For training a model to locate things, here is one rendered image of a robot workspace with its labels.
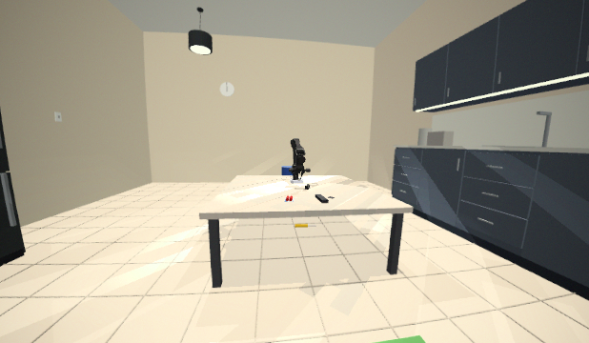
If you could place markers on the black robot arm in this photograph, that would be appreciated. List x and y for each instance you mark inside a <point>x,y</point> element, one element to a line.
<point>298,153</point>

